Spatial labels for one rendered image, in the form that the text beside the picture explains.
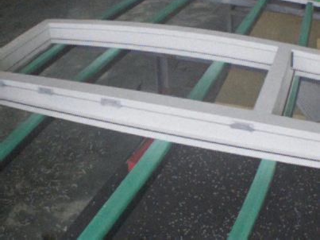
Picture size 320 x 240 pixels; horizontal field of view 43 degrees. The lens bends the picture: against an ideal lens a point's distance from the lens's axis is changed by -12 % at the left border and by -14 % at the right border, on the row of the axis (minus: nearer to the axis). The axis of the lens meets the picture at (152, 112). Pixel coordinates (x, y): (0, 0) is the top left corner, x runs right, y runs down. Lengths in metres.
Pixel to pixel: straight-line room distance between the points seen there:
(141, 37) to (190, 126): 0.52
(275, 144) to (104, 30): 0.76
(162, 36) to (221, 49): 0.19
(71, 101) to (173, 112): 0.26
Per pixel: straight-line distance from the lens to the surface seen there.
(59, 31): 1.56
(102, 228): 0.77
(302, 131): 0.88
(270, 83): 1.04
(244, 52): 1.29
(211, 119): 0.91
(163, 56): 1.51
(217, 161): 1.35
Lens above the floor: 1.41
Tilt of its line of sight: 31 degrees down
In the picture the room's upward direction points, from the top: 4 degrees counter-clockwise
